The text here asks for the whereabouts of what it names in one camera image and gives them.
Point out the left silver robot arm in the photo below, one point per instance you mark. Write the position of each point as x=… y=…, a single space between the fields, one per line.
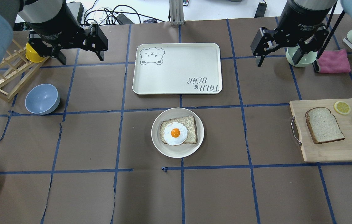
x=31 y=11

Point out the yellow cup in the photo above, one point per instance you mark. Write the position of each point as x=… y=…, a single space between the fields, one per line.
x=32 y=55

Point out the round cream plate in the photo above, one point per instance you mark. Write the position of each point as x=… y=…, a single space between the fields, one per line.
x=182 y=150

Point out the blue bowl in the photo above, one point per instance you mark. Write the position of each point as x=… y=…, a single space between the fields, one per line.
x=42 y=99

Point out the bread slice under egg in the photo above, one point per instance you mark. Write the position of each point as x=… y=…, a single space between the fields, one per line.
x=189 y=123

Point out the aluminium frame post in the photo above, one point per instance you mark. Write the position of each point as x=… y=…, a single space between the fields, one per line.
x=176 y=12

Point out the black power adapter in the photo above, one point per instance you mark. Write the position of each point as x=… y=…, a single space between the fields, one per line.
x=261 y=9

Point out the fried egg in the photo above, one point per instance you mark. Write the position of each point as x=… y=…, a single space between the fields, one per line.
x=174 y=134

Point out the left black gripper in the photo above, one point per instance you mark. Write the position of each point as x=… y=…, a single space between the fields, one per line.
x=52 y=19

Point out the wooden drying rack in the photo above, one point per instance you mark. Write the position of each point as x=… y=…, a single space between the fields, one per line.
x=16 y=65

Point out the cream bear serving tray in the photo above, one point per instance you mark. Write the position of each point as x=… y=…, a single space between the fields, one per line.
x=177 y=69

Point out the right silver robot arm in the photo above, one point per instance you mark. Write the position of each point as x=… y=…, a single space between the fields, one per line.
x=347 y=9

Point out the wooden cutting board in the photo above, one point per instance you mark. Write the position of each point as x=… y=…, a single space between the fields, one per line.
x=324 y=152

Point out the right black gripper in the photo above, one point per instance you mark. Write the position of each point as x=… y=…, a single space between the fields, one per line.
x=302 y=18

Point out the pink cloth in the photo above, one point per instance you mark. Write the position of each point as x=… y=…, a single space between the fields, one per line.
x=332 y=62

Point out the plain bread slice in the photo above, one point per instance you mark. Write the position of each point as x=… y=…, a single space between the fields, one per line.
x=323 y=126

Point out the lemon slice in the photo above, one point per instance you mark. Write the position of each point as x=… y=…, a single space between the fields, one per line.
x=342 y=107

